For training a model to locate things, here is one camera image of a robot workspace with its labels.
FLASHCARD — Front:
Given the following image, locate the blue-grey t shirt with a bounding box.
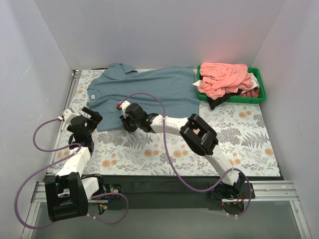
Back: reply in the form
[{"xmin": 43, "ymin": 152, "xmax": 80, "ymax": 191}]
[{"xmin": 87, "ymin": 64, "xmax": 199, "ymax": 132}]

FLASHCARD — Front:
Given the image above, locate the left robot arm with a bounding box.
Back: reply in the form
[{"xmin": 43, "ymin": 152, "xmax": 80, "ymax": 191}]
[{"xmin": 45, "ymin": 107, "xmax": 106, "ymax": 222}]

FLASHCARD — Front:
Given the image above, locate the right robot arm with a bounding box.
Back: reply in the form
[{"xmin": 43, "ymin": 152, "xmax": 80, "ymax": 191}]
[{"xmin": 117, "ymin": 101, "xmax": 245, "ymax": 199}]

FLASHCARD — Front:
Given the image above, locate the black t shirt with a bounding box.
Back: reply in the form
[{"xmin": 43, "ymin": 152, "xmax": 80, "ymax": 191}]
[{"xmin": 207, "ymin": 89, "xmax": 242, "ymax": 110}]

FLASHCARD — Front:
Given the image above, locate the pink t shirt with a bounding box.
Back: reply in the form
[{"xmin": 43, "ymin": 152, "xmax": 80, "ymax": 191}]
[{"xmin": 198, "ymin": 63, "xmax": 256, "ymax": 100}]

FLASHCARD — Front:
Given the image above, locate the dark red t shirt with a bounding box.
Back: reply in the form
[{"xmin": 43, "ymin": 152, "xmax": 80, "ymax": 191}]
[{"xmin": 239, "ymin": 88, "xmax": 260, "ymax": 98}]

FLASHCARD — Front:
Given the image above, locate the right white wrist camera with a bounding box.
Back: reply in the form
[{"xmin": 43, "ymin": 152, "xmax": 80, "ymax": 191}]
[{"xmin": 116, "ymin": 101, "xmax": 131, "ymax": 112}]

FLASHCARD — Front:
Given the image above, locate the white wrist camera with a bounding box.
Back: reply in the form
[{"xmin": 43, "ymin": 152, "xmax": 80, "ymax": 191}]
[
  {"xmin": 116, "ymin": 101, "xmax": 131, "ymax": 112},
  {"xmin": 57, "ymin": 108, "xmax": 80, "ymax": 124}
]

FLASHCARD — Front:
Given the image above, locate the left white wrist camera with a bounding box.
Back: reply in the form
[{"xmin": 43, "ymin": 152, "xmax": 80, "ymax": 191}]
[{"xmin": 57, "ymin": 108, "xmax": 80, "ymax": 124}]

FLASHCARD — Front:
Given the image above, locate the aluminium rail frame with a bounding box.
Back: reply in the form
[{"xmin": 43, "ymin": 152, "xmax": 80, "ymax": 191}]
[{"xmin": 21, "ymin": 69, "xmax": 312, "ymax": 239}]

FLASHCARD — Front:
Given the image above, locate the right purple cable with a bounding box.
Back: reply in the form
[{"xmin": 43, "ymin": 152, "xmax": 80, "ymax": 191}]
[{"xmin": 119, "ymin": 92, "xmax": 252, "ymax": 221}]

